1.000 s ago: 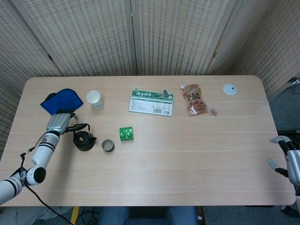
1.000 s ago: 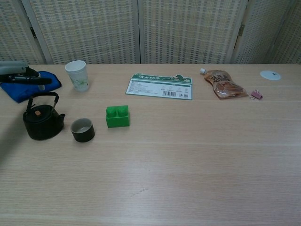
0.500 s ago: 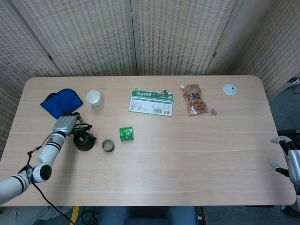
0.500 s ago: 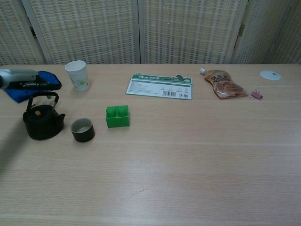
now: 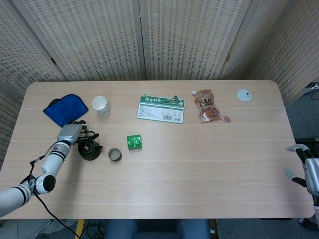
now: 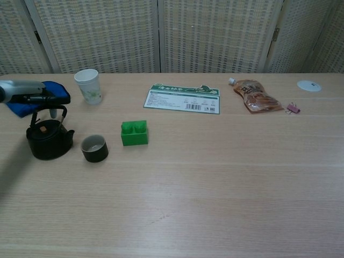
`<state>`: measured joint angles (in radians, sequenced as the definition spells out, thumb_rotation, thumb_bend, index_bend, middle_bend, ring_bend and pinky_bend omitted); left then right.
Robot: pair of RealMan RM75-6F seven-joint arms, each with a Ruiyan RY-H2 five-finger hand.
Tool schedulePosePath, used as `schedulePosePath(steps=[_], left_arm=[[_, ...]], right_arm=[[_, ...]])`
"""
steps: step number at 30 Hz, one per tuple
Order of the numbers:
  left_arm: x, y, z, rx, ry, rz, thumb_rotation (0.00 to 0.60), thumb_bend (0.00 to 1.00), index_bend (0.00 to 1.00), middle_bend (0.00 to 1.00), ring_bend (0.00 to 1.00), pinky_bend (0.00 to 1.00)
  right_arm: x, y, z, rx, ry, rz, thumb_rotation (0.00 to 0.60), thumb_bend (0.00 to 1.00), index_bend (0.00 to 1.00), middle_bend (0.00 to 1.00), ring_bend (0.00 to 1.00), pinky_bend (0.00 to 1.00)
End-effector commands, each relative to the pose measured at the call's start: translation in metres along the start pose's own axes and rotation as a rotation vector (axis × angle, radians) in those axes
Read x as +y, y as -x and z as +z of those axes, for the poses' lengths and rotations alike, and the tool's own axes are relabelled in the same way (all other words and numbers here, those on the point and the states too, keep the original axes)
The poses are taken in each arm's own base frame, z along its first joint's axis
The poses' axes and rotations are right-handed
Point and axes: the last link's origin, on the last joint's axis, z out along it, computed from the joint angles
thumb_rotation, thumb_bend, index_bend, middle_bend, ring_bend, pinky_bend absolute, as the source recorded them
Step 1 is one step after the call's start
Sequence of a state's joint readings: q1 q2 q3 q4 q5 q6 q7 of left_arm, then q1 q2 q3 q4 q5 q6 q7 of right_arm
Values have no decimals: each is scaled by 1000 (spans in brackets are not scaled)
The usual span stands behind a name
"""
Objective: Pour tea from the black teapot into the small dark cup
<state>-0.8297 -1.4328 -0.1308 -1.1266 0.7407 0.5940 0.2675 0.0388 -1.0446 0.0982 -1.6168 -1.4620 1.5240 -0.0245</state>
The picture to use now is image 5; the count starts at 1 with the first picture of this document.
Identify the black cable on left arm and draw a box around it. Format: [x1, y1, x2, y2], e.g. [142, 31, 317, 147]
[29, 146, 82, 239]

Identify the yellow bar under table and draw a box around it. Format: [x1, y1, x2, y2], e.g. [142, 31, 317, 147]
[74, 219, 85, 239]

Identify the green and white printed card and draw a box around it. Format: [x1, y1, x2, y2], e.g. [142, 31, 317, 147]
[136, 93, 186, 124]

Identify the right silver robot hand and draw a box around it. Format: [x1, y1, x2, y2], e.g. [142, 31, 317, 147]
[284, 143, 319, 197]

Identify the small grey cup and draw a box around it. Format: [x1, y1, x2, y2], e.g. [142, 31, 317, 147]
[108, 147, 123, 163]

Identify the black round pot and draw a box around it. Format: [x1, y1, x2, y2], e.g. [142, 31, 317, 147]
[77, 130, 104, 161]

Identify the white round grommet cover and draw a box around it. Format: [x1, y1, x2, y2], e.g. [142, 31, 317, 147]
[237, 89, 253, 102]

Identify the brown spouted drink pouch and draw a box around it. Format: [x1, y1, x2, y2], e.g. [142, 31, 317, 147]
[191, 89, 222, 124]

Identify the woven folding screen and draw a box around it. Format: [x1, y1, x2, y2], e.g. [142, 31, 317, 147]
[0, 0, 319, 165]

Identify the green building block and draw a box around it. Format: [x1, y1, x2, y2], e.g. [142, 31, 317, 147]
[127, 134, 143, 151]

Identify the blue folded cloth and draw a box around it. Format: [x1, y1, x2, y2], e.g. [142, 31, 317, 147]
[42, 94, 89, 129]

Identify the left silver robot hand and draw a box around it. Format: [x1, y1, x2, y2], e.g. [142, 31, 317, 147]
[57, 119, 99, 146]

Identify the blue robot body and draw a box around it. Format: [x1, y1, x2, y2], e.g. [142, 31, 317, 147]
[103, 219, 211, 239]

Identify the white paper cup, leaf print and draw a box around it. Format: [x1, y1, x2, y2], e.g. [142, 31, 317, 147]
[91, 96, 111, 117]

